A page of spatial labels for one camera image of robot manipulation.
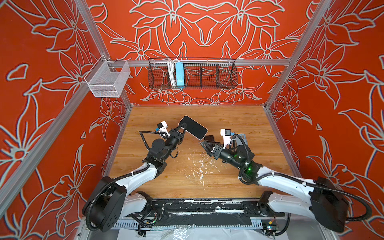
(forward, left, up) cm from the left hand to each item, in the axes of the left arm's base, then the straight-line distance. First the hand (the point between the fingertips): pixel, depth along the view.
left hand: (187, 124), depth 72 cm
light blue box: (+34, +7, +5) cm, 35 cm away
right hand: (-9, -7, -3) cm, 12 cm away
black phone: (0, -3, -3) cm, 5 cm away
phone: (+11, -14, -28) cm, 33 cm away
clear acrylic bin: (+33, +54, +2) cm, 64 cm away
